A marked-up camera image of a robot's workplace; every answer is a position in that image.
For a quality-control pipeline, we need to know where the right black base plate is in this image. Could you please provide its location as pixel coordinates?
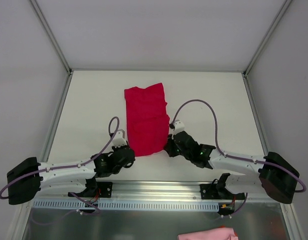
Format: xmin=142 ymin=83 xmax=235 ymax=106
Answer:
xmin=199 ymin=179 xmax=246 ymax=200

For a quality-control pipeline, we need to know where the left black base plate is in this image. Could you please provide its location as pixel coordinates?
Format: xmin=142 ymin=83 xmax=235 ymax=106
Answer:
xmin=74 ymin=181 xmax=113 ymax=198

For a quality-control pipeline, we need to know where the right aluminium frame post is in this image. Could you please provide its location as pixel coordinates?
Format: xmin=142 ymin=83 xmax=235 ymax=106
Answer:
xmin=243 ymin=0 xmax=294 ymax=77

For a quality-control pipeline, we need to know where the aluminium front rail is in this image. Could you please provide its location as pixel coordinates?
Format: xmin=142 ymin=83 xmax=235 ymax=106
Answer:
xmin=21 ymin=178 xmax=292 ymax=202

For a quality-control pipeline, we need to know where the light pink folded shirt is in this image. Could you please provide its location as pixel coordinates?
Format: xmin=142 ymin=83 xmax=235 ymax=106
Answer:
xmin=177 ymin=227 xmax=239 ymax=240

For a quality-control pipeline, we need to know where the left aluminium frame post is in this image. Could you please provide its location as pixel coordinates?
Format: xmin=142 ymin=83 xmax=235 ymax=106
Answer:
xmin=28 ymin=0 xmax=74 ymax=76

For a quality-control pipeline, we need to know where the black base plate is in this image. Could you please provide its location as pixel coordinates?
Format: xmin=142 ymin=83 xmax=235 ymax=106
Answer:
xmin=74 ymin=181 xmax=113 ymax=198
xmin=199 ymin=179 xmax=246 ymax=200

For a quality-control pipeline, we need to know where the red t-shirt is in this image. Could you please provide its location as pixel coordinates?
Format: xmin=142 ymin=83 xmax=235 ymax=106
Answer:
xmin=124 ymin=83 xmax=170 ymax=157

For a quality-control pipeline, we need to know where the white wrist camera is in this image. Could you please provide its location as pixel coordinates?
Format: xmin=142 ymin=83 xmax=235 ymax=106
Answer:
xmin=169 ymin=120 xmax=185 ymax=135
xmin=112 ymin=129 xmax=128 ymax=148

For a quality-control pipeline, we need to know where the aluminium frame post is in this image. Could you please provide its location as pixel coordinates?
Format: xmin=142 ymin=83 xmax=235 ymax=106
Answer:
xmin=243 ymin=0 xmax=294 ymax=77
xmin=28 ymin=0 xmax=74 ymax=76

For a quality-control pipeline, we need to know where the slotted grey cable duct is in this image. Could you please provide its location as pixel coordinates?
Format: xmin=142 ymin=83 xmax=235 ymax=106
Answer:
xmin=32 ymin=198 xmax=219 ymax=212

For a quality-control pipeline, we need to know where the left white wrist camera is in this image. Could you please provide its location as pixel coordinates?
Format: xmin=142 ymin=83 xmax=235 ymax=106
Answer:
xmin=112 ymin=129 xmax=128 ymax=148

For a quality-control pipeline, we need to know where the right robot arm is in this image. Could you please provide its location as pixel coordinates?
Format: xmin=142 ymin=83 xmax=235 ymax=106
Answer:
xmin=164 ymin=131 xmax=300 ymax=204

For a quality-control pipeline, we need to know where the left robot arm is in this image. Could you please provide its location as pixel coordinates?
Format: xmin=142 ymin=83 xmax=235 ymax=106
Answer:
xmin=6 ymin=145 xmax=135 ymax=205

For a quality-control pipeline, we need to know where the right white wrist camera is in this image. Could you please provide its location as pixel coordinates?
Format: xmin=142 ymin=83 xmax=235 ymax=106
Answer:
xmin=169 ymin=120 xmax=185 ymax=135

